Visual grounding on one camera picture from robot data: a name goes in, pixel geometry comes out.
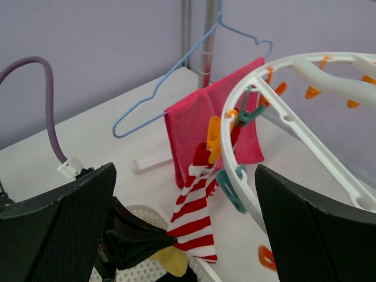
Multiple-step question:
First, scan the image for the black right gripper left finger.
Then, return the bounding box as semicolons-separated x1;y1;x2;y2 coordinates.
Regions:
1;163;117;281

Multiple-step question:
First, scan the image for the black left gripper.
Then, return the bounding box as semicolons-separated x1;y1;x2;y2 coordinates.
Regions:
0;182;15;211

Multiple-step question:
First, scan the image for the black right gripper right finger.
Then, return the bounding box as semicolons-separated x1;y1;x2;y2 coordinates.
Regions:
254;164;375;282

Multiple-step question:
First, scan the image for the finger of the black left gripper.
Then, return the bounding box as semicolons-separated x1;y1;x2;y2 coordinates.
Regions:
102;197;177;270

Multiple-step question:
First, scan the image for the teal clothes peg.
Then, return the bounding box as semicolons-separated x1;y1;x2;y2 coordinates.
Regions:
216;169;247;214

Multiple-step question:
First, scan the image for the white round clip hanger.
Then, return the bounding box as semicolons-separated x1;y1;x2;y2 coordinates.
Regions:
220;52;375;231

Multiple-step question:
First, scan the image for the white perforated plastic basket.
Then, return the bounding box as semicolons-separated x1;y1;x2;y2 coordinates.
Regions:
88;204;224;282

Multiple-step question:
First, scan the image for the orange clothes peg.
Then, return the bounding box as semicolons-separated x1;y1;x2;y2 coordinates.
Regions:
206;109;241;165

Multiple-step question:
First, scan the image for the pink towel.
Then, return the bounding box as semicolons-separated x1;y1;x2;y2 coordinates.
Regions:
164;57;265;189

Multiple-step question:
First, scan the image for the white metal clothes rack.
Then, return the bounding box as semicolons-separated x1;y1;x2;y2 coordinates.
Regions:
132;1;221;174

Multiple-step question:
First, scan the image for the blue wire hanger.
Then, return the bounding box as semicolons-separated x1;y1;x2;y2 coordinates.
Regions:
112;0;274;139

